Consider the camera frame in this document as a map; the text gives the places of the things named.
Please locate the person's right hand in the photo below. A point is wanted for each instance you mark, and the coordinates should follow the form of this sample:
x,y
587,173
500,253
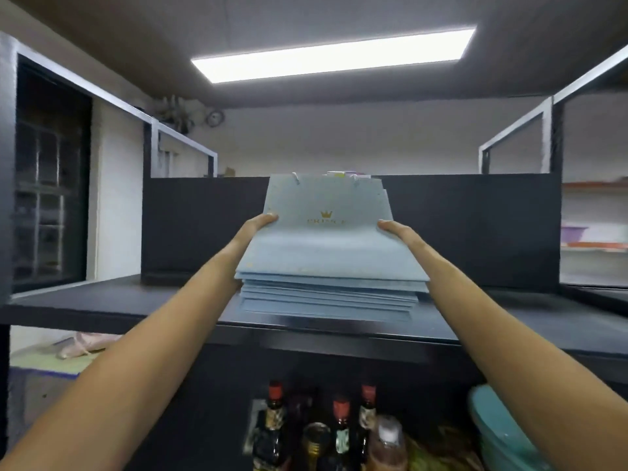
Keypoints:
x,y
404,238

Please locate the person's left hand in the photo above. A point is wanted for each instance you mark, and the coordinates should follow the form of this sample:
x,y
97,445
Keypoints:
x,y
253,235

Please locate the stack of finished blue bags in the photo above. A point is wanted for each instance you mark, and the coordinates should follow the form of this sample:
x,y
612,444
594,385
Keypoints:
x,y
324,297

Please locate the black metal shelf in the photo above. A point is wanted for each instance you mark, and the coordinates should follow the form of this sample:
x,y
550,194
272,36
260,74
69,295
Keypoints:
x,y
98,309

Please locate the person's right forearm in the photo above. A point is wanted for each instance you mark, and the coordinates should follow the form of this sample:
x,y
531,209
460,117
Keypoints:
x,y
520,368

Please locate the person's left forearm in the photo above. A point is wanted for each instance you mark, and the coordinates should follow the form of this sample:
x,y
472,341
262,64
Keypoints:
x,y
137,377

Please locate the yellow clip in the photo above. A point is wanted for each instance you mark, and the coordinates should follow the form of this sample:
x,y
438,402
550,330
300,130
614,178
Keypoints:
x,y
337,175

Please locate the purple plastic basin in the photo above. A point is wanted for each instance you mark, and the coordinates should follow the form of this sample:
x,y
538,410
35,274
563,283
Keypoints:
x,y
572,233

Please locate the dark sauce bottle red cap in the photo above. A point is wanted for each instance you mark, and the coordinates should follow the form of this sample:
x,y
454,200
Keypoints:
x,y
366,417
270,431
341,441

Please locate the ceiling light panel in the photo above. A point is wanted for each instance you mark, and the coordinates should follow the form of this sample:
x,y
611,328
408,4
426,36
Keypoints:
x,y
334,56

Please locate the brown sauce bottle grey cap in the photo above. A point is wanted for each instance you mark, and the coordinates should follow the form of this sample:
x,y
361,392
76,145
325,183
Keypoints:
x,y
386,448

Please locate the dark glass window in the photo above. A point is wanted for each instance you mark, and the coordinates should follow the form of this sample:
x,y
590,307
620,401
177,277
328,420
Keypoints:
x,y
49,171

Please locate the teal plastic basin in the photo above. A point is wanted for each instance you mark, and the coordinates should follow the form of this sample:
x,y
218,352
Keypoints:
x,y
500,431

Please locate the pile of snack packets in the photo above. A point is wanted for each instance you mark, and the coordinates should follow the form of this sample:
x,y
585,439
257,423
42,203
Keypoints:
x,y
442,451

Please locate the brown metal can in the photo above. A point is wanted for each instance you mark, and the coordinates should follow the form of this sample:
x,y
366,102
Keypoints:
x,y
314,446

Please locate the green topped desk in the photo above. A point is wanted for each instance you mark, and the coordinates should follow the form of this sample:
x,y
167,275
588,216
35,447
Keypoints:
x,y
39,363

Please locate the round wall gauge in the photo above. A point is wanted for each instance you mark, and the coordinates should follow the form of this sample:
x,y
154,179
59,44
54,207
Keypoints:
x,y
214,117

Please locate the grey metal frame rail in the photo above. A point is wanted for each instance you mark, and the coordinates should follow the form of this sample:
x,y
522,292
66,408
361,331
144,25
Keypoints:
x,y
545,117
147,108

